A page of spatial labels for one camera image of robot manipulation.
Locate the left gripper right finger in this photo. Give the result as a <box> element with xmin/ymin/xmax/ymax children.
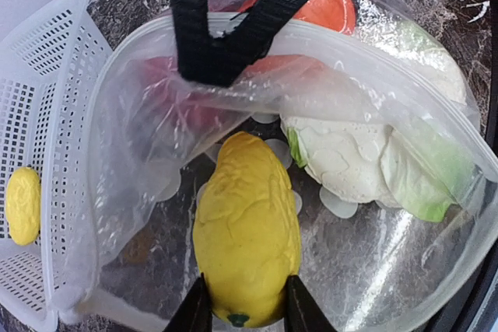
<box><xmin>284</xmin><ymin>275</ymin><xmax>336</xmax><ymax>332</ymax></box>

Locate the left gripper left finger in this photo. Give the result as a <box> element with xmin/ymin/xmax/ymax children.
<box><xmin>163</xmin><ymin>274</ymin><xmax>212</xmax><ymax>332</ymax></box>

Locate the clear zip top bag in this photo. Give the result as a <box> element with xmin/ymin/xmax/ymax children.
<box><xmin>89</xmin><ymin>0</ymin><xmax>497</xmax><ymax>331</ymax></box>

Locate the white perforated plastic basket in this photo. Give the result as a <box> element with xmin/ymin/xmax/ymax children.
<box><xmin>1</xmin><ymin>0</ymin><xmax>111</xmax><ymax>331</ymax></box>

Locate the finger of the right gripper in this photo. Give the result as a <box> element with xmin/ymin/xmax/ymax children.
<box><xmin>170</xmin><ymin>0</ymin><xmax>216</xmax><ymax>83</ymax></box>
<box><xmin>209</xmin><ymin>0</ymin><xmax>308</xmax><ymax>87</ymax></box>

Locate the orange fake pumpkin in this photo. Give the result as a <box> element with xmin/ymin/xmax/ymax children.
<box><xmin>245</xmin><ymin>0</ymin><xmax>356</xmax><ymax>75</ymax></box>

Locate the red fake food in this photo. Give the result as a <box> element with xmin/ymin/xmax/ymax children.
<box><xmin>137</xmin><ymin>57</ymin><xmax>238</xmax><ymax>135</ymax></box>

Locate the white fake cauliflower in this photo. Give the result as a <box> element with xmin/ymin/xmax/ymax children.
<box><xmin>281</xmin><ymin>20</ymin><xmax>475</xmax><ymax>208</ymax></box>

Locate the green fake vegetable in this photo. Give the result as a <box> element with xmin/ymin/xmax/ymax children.
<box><xmin>286</xmin><ymin>20</ymin><xmax>479</xmax><ymax>224</ymax></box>

